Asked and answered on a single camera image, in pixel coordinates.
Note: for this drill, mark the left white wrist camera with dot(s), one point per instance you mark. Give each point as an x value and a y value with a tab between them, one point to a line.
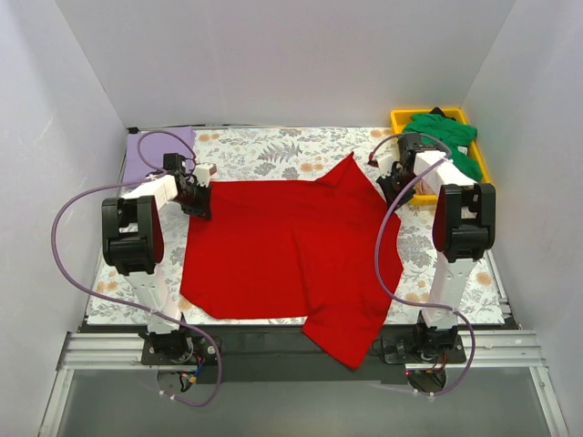
203	173

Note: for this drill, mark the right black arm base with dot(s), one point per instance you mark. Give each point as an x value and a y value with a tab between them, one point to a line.
401	351

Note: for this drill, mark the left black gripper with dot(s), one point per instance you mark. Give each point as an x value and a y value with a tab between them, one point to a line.
199	200

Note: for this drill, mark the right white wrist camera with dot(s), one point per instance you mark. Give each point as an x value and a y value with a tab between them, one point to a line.
384	163

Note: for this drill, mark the aluminium frame rail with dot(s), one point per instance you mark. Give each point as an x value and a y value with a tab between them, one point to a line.
276	383

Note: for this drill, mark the green t shirt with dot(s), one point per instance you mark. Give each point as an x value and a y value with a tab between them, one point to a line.
458	137

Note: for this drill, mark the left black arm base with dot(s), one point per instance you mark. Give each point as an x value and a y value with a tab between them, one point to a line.
179	348

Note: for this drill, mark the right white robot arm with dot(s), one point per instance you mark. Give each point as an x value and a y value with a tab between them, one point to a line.
464	225

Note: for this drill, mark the black garment in bin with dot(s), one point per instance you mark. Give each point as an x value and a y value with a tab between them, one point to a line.
439	112

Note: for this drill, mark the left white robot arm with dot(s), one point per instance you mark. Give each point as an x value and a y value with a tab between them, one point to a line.
132	235

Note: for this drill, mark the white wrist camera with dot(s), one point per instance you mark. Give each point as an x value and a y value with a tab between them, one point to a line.
203	173
384	163

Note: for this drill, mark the floral patterned table mat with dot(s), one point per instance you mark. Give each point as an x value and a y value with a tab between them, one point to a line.
303	154

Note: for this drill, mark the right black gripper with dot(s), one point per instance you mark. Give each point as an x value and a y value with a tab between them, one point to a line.
389	188

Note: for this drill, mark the red t shirt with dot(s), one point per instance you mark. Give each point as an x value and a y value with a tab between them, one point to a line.
338	296

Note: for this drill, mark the folded lavender t shirt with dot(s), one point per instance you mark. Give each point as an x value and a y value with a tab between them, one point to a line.
153	147

